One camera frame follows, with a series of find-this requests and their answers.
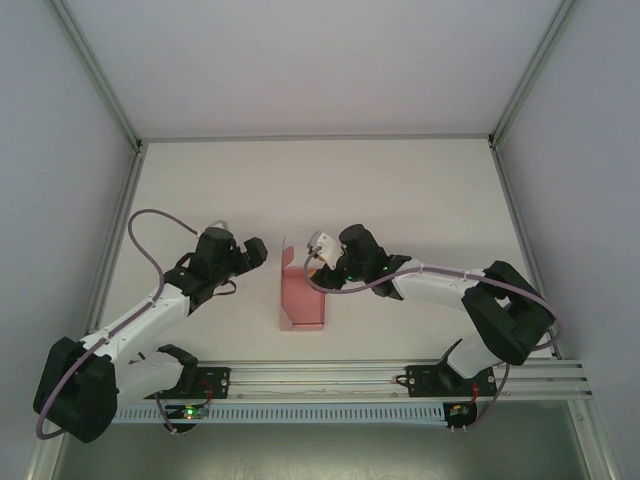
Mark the pink paper box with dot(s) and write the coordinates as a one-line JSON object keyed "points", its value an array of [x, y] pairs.
{"points": [[300, 300]]}

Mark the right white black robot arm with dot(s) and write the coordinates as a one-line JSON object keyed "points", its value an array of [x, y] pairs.
{"points": [[435, 287]]}

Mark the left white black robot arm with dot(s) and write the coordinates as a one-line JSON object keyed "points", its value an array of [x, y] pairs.
{"points": [[145, 315]]}

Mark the circuit board with green light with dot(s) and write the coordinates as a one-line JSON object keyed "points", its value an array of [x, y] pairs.
{"points": [[190, 412]]}

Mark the grey metal panel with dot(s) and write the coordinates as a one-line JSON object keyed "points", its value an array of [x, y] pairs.
{"points": [[320, 455]]}

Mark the small green circuit board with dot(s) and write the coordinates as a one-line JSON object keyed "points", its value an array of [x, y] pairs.
{"points": [[457, 411]]}

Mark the aluminium mounting rail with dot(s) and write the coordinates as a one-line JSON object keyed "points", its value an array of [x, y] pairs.
{"points": [[320, 375]]}

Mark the aluminium table side rail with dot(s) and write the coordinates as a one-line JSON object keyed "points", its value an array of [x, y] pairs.
{"points": [[123, 210], [515, 210]]}

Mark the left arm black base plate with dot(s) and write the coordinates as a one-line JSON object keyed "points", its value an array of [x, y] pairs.
{"points": [[220, 380]]}

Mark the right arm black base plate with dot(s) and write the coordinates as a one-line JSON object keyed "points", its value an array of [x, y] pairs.
{"points": [[420, 380]]}

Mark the aluminium frame post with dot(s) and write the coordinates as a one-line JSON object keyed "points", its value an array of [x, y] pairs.
{"points": [[100, 75], [531, 75]]}

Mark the aluminium frame leg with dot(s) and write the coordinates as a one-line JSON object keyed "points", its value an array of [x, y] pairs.
{"points": [[597, 440], [39, 466]]}

